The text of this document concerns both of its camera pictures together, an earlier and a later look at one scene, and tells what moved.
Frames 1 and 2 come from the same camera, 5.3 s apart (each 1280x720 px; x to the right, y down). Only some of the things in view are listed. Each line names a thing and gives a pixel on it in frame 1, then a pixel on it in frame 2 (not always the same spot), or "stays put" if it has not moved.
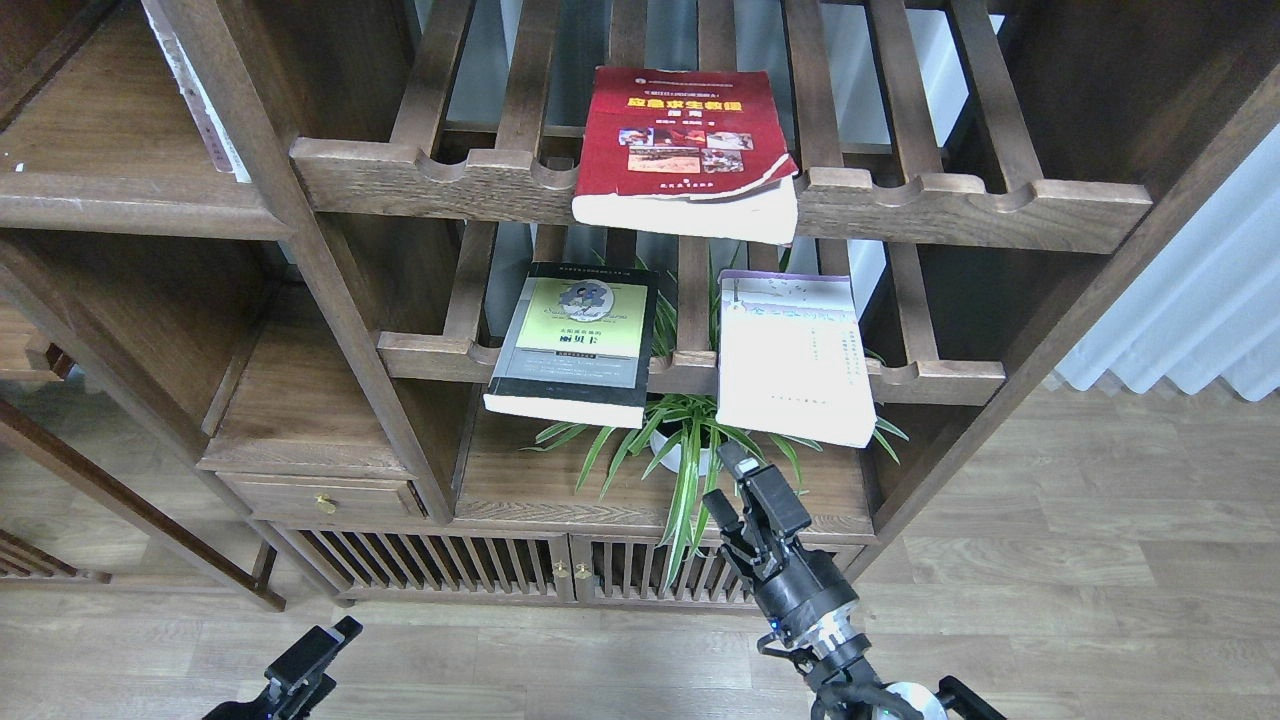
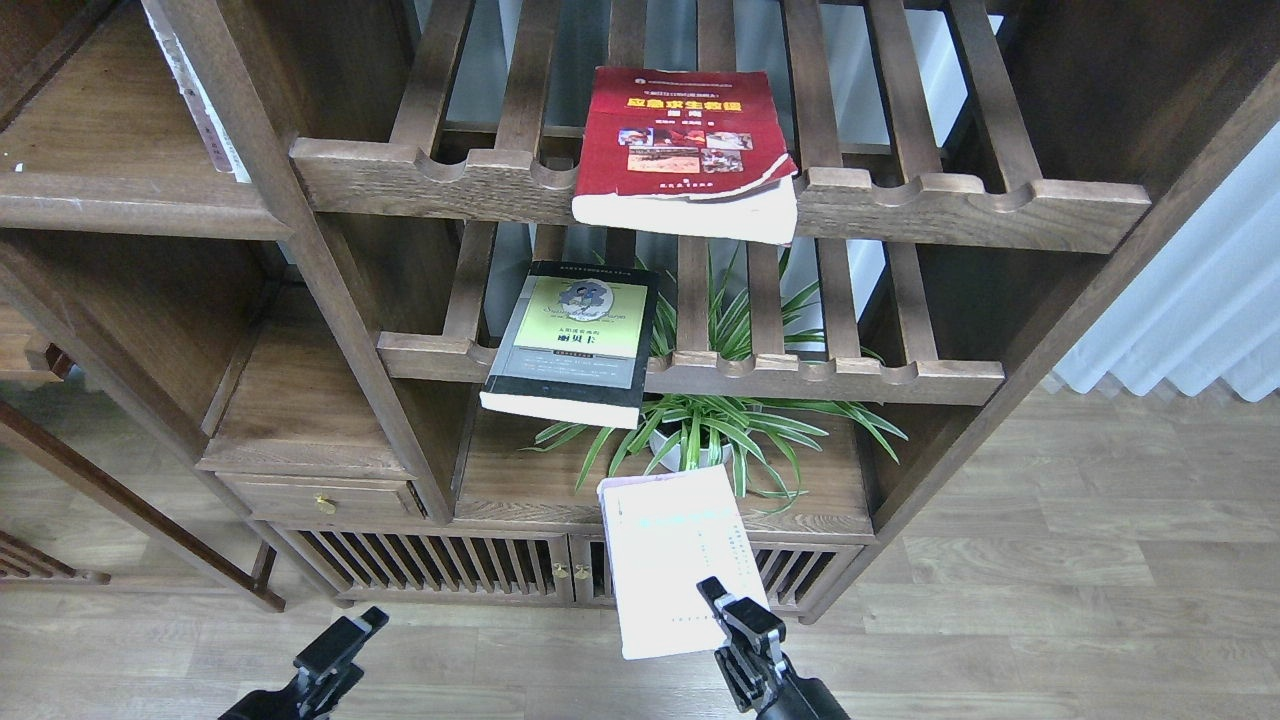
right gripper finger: [737, 459] → [710, 590]
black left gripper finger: [346, 630] → [378, 620]
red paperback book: [695, 152] stays put
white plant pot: [672, 459] stays put
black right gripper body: [797, 588] → [758, 675]
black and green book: [579, 346] stays put
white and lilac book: [790, 358] → [669, 531]
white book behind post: [225, 156] stays put
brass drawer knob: [326, 503] stays put
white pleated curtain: [1206, 306] stays put
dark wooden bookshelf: [467, 304] stays put
